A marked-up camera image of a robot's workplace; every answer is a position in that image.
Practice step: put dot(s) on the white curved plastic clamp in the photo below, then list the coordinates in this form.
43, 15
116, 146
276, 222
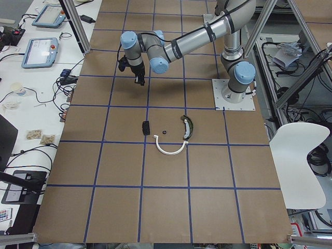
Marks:
170, 149

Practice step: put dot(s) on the blue teach pendant far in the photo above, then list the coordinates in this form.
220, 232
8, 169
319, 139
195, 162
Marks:
50, 17

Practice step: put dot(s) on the white plastic chair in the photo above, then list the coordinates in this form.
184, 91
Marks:
290, 146

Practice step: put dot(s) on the blue teach pendant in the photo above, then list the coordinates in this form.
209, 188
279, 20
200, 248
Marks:
40, 53
50, 17

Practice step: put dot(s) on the black power adapter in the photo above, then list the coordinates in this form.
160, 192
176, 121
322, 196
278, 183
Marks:
87, 19

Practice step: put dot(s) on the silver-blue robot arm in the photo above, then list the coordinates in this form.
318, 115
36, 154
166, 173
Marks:
230, 17

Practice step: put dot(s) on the aluminium frame post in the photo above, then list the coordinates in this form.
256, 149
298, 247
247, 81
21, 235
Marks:
75, 22

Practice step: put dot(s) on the blue teach pendant near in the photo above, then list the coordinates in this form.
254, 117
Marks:
40, 53

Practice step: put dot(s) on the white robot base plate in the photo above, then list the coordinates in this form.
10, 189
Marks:
226, 100

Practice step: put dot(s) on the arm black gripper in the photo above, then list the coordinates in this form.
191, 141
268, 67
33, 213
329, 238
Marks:
136, 69

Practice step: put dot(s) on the green curved brake shoe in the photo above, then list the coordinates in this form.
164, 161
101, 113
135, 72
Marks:
188, 127

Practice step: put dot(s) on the black rectangular plastic part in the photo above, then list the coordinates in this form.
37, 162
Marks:
146, 127

